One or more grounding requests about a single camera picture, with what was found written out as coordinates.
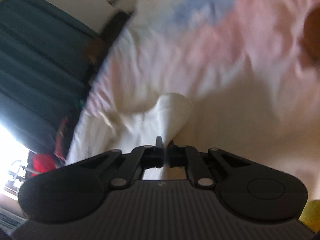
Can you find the bed with pastel sheet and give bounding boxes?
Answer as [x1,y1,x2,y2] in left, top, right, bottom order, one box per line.
[75,0,320,120]

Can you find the yellow object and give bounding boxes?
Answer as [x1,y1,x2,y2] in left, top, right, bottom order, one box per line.
[299,200,320,233]

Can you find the blue curtain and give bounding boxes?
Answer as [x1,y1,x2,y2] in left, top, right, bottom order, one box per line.
[0,0,100,155]

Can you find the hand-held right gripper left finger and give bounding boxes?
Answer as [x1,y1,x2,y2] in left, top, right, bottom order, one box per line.
[67,137,165,188]

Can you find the cream white pants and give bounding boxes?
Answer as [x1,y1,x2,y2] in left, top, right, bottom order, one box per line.
[65,92,320,205]

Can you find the red bag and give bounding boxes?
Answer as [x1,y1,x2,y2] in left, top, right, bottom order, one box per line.
[27,152,57,175]

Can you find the brown round object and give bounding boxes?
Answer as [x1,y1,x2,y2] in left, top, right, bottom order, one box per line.
[299,7,320,63]

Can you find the window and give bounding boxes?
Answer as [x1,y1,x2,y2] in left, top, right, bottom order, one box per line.
[0,125,32,200]

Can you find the dark wooden headboard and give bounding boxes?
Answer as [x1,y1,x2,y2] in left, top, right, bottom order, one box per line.
[99,10,134,42]

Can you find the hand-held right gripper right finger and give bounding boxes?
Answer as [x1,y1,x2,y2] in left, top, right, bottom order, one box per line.
[167,141,251,188]

